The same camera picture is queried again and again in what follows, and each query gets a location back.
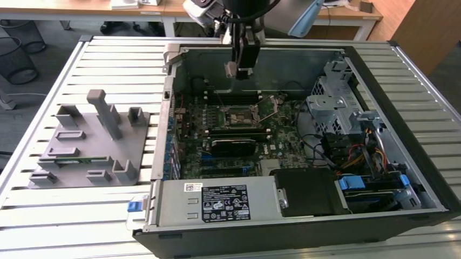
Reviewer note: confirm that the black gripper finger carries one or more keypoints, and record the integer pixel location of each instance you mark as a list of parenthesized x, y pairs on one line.
[(248, 54), (235, 43)]

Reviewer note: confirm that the silver CPU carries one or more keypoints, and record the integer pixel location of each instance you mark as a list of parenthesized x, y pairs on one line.
[(230, 70)]

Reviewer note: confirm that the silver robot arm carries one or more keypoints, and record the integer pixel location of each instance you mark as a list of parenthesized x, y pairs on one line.
[(285, 13)]

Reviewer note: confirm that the CPU socket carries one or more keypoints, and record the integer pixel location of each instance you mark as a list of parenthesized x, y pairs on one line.
[(239, 117)]

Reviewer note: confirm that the black RAM slot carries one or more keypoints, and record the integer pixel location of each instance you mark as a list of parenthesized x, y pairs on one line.
[(231, 101), (231, 94), (238, 131), (238, 135)]

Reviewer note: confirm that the silver drive bay latch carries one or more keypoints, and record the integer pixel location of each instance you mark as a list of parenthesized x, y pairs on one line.
[(338, 68)]

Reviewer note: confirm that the white printed box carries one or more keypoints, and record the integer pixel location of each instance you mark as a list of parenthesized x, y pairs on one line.
[(148, 2)]

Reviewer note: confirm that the small brown box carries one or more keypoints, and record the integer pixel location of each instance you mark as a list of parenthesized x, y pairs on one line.
[(366, 6)]

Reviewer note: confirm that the silver drive cage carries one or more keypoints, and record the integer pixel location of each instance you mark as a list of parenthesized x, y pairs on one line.
[(327, 121)]

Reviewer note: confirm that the black office chair base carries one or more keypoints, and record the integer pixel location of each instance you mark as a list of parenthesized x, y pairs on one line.
[(115, 27)]

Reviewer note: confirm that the black heat sink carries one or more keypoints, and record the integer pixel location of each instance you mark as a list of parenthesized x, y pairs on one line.
[(234, 148)]

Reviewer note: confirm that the green motherboard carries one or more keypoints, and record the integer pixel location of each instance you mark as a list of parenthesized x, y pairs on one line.
[(287, 151)]

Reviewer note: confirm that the black expansion slot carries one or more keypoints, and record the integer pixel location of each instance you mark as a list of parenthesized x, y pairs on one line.
[(215, 163), (220, 171)]

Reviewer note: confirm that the silver finned heat sink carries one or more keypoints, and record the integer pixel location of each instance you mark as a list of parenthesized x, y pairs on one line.
[(270, 165)]

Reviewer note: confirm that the wooden cabinet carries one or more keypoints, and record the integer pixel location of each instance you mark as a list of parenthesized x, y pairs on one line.
[(425, 32)]

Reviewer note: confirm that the grey parts rack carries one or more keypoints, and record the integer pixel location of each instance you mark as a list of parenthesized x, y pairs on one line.
[(89, 129)]

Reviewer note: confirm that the white barcode sticker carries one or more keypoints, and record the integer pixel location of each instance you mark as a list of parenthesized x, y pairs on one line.
[(192, 187)]

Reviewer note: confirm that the black fan shroud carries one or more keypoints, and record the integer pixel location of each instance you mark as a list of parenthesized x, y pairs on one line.
[(309, 189)]

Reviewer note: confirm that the blue disk carrier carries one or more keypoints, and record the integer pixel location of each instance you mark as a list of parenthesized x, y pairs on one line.
[(350, 184)]

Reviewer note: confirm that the silver power supply unit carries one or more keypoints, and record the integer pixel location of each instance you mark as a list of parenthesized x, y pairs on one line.
[(172, 205)]

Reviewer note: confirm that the green RAM stick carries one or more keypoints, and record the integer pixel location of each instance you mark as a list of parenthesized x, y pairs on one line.
[(84, 160)]

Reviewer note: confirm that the small blue clip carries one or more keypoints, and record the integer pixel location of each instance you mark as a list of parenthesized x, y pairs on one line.
[(403, 180)]

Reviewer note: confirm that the black disk drive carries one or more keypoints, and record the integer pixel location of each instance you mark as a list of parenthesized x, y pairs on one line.
[(370, 201)]

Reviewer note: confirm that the blue case side latch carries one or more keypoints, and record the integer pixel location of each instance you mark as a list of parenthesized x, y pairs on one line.
[(135, 205)]

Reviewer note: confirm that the grey stand foot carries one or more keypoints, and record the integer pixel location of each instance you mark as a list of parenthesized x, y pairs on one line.
[(7, 99)]

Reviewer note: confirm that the black PC case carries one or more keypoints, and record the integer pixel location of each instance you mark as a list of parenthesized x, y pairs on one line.
[(251, 242)]

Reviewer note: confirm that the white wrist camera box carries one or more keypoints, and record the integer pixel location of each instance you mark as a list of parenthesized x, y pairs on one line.
[(202, 12)]

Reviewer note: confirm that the silver cage bracket plate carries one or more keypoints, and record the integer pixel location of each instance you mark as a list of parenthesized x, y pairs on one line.
[(317, 103)]

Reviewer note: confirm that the silver angled bracket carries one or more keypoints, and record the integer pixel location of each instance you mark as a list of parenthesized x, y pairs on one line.
[(365, 117)]

